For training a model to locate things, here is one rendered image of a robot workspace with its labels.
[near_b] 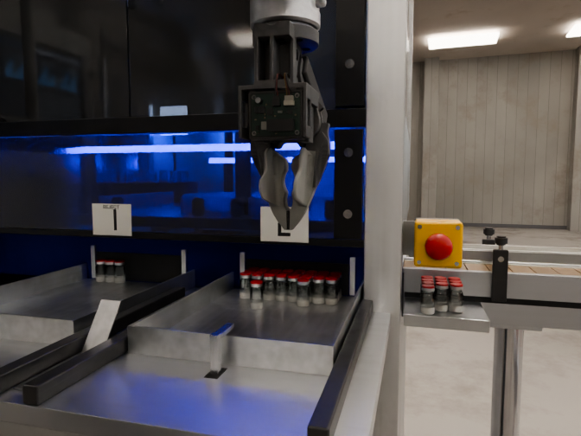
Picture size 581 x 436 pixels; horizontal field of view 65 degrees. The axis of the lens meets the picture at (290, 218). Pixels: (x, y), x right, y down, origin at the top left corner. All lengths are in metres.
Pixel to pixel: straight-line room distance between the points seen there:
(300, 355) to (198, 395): 0.12
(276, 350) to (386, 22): 0.52
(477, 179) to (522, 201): 1.02
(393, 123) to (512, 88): 10.42
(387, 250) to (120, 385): 0.44
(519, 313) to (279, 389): 0.52
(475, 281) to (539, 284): 0.10
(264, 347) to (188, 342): 0.10
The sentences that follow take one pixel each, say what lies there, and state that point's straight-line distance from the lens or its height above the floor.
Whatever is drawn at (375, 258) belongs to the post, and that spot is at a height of 0.97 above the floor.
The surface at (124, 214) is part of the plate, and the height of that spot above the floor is 1.03.
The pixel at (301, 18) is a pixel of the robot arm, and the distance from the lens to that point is 0.50.
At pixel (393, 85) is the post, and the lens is 0.76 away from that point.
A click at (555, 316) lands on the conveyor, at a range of 0.91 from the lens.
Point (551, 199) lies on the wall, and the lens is 11.12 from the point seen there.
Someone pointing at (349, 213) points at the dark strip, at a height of 1.04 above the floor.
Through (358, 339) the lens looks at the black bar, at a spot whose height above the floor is 0.90.
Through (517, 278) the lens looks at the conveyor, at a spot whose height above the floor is 0.93.
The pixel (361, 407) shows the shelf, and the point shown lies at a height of 0.88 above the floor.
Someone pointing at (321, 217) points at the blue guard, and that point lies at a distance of 0.76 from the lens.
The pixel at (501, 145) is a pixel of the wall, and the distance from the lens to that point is 10.99.
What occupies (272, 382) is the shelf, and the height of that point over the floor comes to 0.88.
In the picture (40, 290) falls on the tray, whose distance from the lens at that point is 0.99.
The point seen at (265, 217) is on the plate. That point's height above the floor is 1.03.
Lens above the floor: 1.10
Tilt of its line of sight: 5 degrees down
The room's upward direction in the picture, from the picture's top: straight up
